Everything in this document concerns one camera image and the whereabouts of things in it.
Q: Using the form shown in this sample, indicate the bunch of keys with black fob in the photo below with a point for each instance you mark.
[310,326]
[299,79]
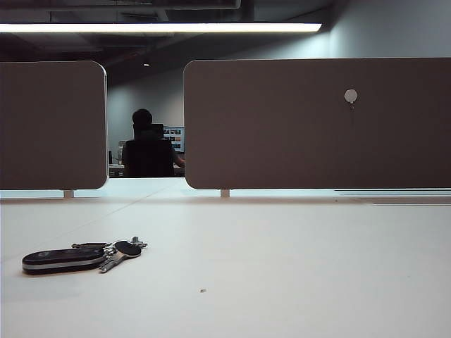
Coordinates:
[60,260]

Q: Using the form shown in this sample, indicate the computer monitor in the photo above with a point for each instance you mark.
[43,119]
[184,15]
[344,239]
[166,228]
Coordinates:
[176,139]

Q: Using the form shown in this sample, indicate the right grey desk partition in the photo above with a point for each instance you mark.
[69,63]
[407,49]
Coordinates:
[282,141]

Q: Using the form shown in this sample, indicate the grey desk partition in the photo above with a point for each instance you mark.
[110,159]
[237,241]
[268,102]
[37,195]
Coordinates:
[53,126]
[282,141]

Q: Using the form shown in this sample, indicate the black mesh office chair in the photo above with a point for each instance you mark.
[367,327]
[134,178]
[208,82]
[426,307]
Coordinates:
[149,158]

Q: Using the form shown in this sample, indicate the seated person in dark clothes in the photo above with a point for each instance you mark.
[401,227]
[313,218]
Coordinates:
[141,118]

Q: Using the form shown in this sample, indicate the long ceiling light strip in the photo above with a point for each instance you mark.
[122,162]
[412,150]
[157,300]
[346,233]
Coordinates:
[158,27]

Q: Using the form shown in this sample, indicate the left grey desk partition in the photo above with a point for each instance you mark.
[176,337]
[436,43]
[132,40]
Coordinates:
[53,126]

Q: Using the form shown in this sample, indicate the white panel support post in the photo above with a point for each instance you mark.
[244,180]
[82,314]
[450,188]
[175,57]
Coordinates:
[68,193]
[225,193]

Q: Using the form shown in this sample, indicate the white adhesive wall hook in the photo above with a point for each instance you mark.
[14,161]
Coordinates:
[351,95]

